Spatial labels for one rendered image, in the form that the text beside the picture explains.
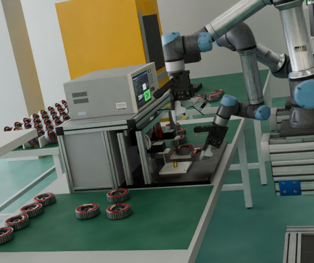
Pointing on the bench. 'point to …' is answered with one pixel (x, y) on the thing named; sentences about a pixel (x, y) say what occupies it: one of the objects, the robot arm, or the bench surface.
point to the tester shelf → (111, 120)
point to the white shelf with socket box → (3, 147)
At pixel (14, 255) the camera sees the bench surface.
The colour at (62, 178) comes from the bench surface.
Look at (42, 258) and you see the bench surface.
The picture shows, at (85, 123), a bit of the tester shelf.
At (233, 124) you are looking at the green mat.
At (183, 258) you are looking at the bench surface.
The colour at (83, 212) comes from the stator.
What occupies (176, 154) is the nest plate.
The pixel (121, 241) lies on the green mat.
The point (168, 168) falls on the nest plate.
